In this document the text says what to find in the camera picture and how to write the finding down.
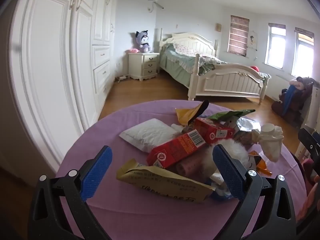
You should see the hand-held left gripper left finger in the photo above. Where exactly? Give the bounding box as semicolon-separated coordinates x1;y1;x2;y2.
27;145;113;240

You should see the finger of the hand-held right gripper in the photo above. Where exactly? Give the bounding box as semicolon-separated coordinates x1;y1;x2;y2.
298;127;320;162

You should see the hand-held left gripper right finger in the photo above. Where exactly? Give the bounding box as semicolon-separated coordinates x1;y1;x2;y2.
212;144;298;240

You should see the white fluffy plush toy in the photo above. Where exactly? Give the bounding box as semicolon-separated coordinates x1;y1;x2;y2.
202;139;262;180

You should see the gold paper packet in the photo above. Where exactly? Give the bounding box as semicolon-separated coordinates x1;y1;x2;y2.
116;158;215;204

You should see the blue and white wrapper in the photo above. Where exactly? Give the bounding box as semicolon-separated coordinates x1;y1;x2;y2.
209;174;233;202

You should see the white cabinet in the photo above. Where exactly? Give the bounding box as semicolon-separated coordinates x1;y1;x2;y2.
295;86;320;155

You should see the orange wrapper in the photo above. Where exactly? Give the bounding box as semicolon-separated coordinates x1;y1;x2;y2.
249;150;272;177

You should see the pink patterned roll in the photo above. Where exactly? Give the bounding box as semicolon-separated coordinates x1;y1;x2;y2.
175;156;208;178

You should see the short red carton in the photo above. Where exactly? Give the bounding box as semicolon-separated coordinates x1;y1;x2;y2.
194;117;239;144

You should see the brown armchair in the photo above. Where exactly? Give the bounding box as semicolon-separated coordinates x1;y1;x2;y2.
271;76;314;124

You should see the blue cloth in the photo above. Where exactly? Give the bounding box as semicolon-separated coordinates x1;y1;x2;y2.
282;84;297;115

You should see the silver foil wrapper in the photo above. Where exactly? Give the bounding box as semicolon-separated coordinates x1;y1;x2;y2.
236;117;262;133

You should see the purple tablecloth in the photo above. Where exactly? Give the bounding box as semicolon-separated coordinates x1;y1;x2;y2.
55;99;308;240

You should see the green foil wrapper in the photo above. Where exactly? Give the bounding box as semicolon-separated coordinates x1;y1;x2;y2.
207;109;256;122

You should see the long red carton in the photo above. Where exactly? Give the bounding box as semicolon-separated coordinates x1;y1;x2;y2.
146;129;207;168

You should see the pink clothes pile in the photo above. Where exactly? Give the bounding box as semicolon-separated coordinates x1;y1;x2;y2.
290;76;313;90

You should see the white padded envelope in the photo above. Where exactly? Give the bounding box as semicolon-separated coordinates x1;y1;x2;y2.
119;118;184;153

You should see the yellow and black wrapper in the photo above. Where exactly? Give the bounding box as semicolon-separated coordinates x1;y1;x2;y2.
175;99;210;127

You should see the cream wooden bed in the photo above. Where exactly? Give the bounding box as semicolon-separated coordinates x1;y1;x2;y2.
158;28;272;105

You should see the wide window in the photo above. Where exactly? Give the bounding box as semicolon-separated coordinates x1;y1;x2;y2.
291;27;315;77

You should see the narrow window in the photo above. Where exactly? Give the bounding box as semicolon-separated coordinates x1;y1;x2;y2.
265;23;286;69

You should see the cream nightstand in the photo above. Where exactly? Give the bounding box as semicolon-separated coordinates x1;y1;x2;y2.
128;52;160;82

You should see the green ruffled bedding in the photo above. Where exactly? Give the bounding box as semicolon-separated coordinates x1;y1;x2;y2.
160;42;225;83

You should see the white wardrobe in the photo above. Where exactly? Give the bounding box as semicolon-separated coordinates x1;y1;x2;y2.
10;0;118;175

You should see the brown window blind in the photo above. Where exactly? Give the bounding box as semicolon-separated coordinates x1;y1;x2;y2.
227;15;250;56

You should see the floral pillow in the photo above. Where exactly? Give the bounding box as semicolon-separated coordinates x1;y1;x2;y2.
172;42;200;57

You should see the purple plush toy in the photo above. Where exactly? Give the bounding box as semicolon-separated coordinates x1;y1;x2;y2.
135;31;152;53

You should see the wall poster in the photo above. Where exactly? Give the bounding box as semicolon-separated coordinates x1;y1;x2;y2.
247;31;258;49

